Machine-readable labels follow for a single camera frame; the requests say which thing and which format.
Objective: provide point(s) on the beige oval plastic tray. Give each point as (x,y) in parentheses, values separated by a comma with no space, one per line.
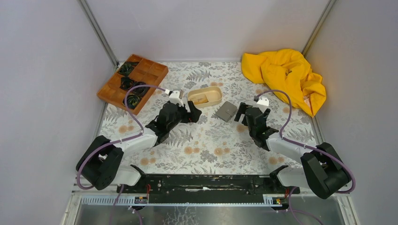
(213,93)

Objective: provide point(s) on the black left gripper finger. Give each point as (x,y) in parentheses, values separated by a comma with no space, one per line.
(181,110)
(194,114)

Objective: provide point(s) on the yellow crumpled cloth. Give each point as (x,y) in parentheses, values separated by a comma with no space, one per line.
(287,70)

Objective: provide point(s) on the floral patterned table mat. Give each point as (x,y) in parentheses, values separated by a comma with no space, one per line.
(212,145)

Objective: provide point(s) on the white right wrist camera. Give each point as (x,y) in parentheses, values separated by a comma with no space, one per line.
(262,102)

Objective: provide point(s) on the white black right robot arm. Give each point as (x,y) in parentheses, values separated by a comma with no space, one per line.
(322,170)

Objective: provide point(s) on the dark rolled ribbon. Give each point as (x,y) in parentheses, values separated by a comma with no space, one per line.
(127,67)
(140,91)
(126,83)
(131,101)

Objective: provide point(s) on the orange compartment organizer tray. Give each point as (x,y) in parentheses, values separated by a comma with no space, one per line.
(148,71)

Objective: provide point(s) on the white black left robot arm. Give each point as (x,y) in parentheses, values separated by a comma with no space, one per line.
(100,166)

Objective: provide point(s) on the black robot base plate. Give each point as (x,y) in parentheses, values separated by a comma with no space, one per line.
(185,188)

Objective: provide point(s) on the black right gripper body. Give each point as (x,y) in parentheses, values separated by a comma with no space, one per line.
(253,112)

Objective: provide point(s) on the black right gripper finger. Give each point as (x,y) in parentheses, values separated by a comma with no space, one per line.
(240,111)
(265,115)

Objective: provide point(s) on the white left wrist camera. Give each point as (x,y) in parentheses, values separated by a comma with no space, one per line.
(175,97)

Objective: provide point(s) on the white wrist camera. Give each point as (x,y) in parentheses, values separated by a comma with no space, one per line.
(262,102)
(175,97)

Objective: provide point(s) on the grey card holder wallet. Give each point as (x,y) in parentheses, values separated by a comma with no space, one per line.
(226,112)

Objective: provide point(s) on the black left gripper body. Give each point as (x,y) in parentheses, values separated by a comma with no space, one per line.
(183,111)

